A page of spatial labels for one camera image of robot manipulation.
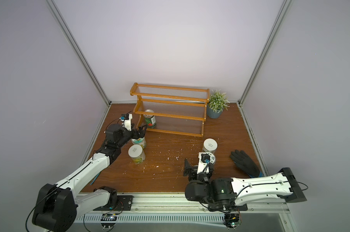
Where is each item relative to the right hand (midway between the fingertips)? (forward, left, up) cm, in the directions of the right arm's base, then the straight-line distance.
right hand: (192, 160), depth 69 cm
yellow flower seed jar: (+7, +31, -9) cm, 33 cm away
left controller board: (-24, +42, -21) cm, 53 cm away
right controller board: (-22, -20, -19) cm, 35 cm away
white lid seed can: (+14, -12, -10) cm, 21 cm away
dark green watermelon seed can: (+31, +28, -8) cm, 42 cm away
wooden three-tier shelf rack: (+36, +12, -3) cm, 38 cm away
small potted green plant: (+43, -19, -2) cm, 47 cm away
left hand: (+20, +29, +2) cm, 35 cm away
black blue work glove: (+7, -33, -18) cm, 38 cm away
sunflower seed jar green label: (+16, +31, -10) cm, 36 cm away
